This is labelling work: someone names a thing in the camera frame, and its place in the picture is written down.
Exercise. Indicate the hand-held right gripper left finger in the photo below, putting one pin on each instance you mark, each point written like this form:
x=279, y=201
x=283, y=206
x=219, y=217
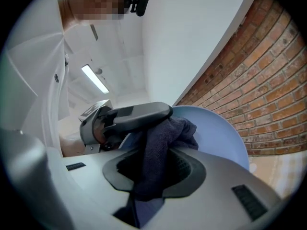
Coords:
x=86, y=190

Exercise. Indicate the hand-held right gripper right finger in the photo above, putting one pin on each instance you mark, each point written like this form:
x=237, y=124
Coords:
x=216, y=195

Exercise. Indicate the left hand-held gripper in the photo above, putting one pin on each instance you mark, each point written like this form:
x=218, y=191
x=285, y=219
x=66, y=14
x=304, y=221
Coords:
x=91, y=128

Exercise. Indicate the dark blue cloth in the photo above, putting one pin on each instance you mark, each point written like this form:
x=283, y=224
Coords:
x=163, y=140

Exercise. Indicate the big blue plate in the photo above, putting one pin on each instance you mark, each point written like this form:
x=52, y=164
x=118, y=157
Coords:
x=216, y=138

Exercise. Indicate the person's left forearm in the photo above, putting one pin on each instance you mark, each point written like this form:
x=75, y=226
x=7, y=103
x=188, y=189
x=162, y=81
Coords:
x=72, y=145

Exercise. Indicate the long ceiling light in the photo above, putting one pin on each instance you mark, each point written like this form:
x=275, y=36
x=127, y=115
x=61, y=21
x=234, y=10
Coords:
x=94, y=78

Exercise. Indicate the table with beige tablecloth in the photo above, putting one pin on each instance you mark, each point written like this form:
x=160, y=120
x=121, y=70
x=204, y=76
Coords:
x=275, y=174

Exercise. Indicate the person's white shirt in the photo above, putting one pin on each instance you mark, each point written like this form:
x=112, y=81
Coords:
x=36, y=61

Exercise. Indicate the person's head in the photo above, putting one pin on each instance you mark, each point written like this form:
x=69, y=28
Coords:
x=91, y=1

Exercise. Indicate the black head camera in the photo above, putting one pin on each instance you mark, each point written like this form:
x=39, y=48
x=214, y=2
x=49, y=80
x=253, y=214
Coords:
x=141, y=3

